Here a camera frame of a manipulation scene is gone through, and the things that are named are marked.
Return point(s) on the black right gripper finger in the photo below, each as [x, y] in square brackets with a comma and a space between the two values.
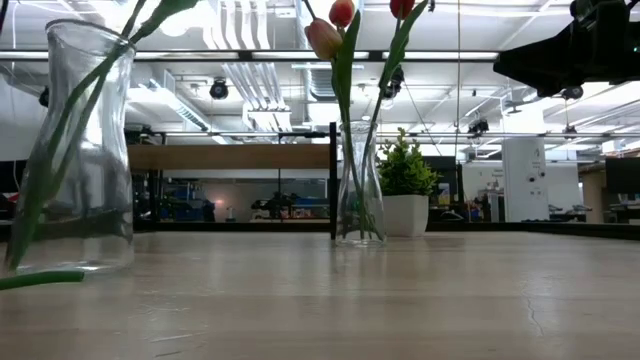
[550, 60]

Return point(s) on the yellow and red artificial tulip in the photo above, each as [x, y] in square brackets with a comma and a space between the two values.
[341, 12]

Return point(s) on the pink artificial tulip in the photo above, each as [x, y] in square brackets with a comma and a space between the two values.
[324, 39]

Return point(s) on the clear glass vase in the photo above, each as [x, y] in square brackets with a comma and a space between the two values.
[107, 150]
[345, 210]

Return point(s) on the maroon artificial tulip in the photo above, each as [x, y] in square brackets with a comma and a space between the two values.
[45, 279]

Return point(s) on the black background robot arm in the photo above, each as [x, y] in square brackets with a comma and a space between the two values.
[275, 205]

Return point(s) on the white pillar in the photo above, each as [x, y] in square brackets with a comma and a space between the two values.
[525, 180]

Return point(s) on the black computer monitor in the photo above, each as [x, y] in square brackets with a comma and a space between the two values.
[622, 175]

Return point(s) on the green plant in white pot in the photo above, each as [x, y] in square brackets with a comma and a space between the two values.
[406, 215]

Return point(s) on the black hanging ceiling camera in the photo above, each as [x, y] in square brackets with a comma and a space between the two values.
[398, 80]
[478, 126]
[218, 90]

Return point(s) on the black aluminium rig frame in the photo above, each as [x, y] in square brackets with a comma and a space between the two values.
[500, 228]

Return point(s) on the wooden shelf with black frame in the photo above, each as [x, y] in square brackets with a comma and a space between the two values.
[225, 156]

